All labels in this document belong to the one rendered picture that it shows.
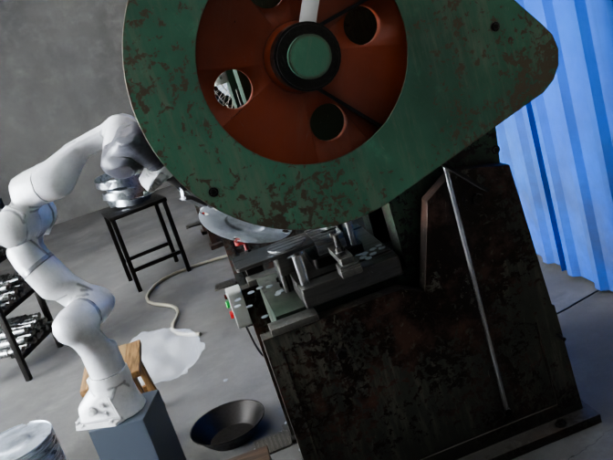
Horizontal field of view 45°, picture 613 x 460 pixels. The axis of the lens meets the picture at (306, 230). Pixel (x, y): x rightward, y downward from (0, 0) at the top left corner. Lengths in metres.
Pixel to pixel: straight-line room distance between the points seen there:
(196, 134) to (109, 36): 7.10
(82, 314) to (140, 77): 0.81
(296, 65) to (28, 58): 7.30
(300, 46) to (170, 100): 0.32
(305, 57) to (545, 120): 1.72
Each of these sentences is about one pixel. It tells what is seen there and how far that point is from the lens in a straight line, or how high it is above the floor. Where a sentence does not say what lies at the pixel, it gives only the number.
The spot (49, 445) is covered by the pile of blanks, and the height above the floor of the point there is 0.25.
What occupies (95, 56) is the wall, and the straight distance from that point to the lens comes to 8.82.
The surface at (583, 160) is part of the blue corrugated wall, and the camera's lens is 3.11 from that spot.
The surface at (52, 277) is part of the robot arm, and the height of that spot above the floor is 0.93.
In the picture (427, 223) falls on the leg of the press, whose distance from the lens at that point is 2.13.
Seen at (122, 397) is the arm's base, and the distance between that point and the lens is 2.38.
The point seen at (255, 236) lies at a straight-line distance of 2.37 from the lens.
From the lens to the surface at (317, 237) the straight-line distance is 2.28.
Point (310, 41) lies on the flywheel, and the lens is 1.71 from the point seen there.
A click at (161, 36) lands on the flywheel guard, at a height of 1.47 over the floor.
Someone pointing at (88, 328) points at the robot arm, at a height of 0.77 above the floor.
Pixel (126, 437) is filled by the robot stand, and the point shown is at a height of 0.40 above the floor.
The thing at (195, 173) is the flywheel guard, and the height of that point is 1.15.
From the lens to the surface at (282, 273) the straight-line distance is 2.28.
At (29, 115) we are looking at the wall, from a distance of 8.91.
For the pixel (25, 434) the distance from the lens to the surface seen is 3.05.
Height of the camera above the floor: 1.43
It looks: 16 degrees down
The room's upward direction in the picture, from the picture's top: 17 degrees counter-clockwise
